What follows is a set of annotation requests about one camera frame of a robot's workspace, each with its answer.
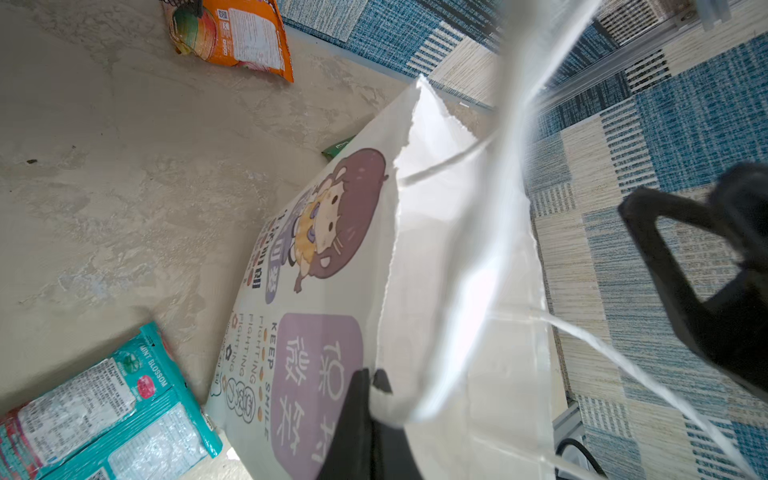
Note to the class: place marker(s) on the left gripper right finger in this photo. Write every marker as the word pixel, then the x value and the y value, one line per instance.
pixel 391 454

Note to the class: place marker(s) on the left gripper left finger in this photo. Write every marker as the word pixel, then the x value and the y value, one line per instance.
pixel 353 453

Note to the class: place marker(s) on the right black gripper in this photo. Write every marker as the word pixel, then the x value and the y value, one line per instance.
pixel 729 330

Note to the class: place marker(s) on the white paper bag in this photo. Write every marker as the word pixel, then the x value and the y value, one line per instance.
pixel 413 252

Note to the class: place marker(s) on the Fox's spring tea bag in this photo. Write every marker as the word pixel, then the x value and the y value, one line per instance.
pixel 332 151

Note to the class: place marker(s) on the teal mint candy bag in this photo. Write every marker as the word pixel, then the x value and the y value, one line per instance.
pixel 129 416

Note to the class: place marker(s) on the orange candy bag by shelf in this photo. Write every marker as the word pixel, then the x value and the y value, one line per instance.
pixel 233 33

